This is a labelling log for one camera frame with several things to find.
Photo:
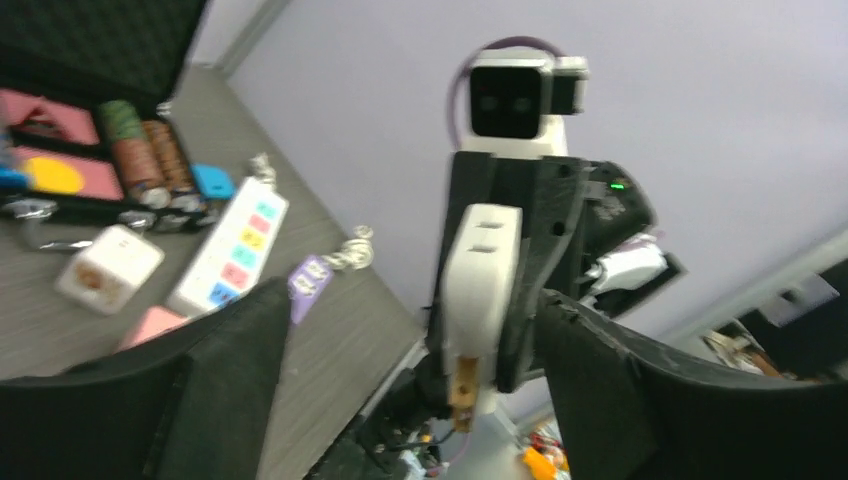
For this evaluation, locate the white plug adapter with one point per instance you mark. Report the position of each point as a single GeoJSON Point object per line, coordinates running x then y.
{"type": "Point", "coordinates": [475, 292]}

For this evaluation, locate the blue small charger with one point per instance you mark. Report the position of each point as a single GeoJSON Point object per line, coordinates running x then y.
{"type": "Point", "coordinates": [213, 182]}

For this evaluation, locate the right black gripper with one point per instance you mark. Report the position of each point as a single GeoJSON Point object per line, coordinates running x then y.
{"type": "Point", "coordinates": [574, 211]}

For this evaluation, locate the white colourful power strip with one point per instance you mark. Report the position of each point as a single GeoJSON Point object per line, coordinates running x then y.
{"type": "Point", "coordinates": [231, 259]}

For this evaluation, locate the white cube socket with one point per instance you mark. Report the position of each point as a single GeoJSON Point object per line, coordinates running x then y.
{"type": "Point", "coordinates": [105, 275]}

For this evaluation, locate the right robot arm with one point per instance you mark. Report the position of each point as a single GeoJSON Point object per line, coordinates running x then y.
{"type": "Point", "coordinates": [619, 280]}

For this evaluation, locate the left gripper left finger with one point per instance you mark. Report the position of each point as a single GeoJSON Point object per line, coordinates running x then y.
{"type": "Point", "coordinates": [193, 403]}

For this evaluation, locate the purple power strip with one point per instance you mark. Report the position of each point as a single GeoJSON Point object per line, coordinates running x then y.
{"type": "Point", "coordinates": [306, 283]}

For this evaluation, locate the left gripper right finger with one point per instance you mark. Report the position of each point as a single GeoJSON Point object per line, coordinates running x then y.
{"type": "Point", "coordinates": [630, 407]}

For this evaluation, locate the black poker chip case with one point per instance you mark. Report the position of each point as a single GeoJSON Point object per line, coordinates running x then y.
{"type": "Point", "coordinates": [86, 134]}

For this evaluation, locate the pink cube socket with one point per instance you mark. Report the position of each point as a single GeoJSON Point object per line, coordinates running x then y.
{"type": "Point", "coordinates": [156, 321]}

